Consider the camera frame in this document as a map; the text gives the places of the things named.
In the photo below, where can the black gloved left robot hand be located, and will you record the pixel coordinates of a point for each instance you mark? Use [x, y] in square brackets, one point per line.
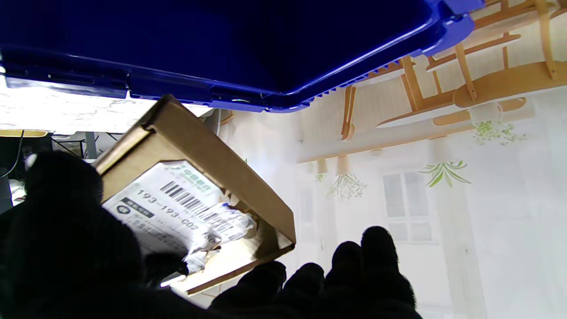
[66, 266]

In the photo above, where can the cardboard package with shipping label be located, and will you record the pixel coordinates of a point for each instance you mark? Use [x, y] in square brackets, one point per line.
[208, 159]

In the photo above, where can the blue plastic turnover box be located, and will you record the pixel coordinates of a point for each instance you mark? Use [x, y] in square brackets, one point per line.
[221, 40]

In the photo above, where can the printed room scene backdrop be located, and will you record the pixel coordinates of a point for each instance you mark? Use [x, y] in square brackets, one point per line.
[509, 221]

